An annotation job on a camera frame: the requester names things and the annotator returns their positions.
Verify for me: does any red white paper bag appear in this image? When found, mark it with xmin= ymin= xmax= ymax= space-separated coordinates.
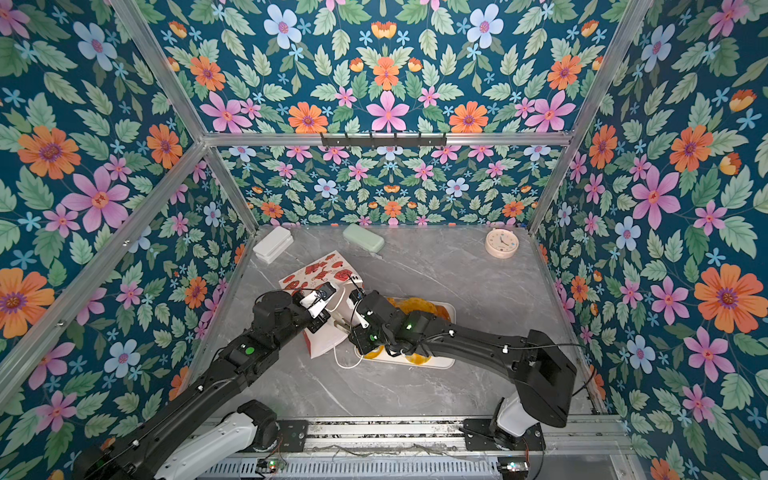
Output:
xmin=280 ymin=250 xmax=363 ymax=359

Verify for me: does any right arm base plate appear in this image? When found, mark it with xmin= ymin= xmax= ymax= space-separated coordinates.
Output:
xmin=459 ymin=418 xmax=546 ymax=453

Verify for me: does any pink round alarm clock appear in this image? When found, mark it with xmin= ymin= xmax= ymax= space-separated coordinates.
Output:
xmin=485 ymin=229 xmax=520 ymax=260

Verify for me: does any white flat box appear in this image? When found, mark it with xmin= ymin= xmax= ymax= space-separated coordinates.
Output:
xmin=253 ymin=226 xmax=294 ymax=264

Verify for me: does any white slotted cable duct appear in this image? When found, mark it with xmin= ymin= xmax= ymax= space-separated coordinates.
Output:
xmin=200 ymin=457 xmax=502 ymax=479

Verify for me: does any large orange fake donut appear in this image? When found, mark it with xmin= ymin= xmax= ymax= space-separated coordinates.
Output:
xmin=394 ymin=297 xmax=451 ymax=320

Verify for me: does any aluminium front rail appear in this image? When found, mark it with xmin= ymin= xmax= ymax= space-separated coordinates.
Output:
xmin=134 ymin=415 xmax=634 ymax=460

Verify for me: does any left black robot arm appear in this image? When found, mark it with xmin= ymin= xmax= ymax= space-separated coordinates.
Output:
xmin=73 ymin=282 xmax=339 ymax=479

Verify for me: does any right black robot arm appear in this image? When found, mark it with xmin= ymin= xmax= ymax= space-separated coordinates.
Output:
xmin=348 ymin=291 xmax=577 ymax=441

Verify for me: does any mint green glasses case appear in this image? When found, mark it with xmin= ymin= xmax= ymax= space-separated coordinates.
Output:
xmin=342 ymin=224 xmax=385 ymax=253

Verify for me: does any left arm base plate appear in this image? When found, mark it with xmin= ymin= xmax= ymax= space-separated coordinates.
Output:
xmin=274 ymin=420 xmax=310 ymax=453

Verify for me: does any black hook rail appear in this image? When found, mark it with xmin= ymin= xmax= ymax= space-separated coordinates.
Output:
xmin=320 ymin=133 xmax=448 ymax=148

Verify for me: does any white plastic tray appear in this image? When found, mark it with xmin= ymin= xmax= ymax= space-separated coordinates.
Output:
xmin=354 ymin=297 xmax=457 ymax=369

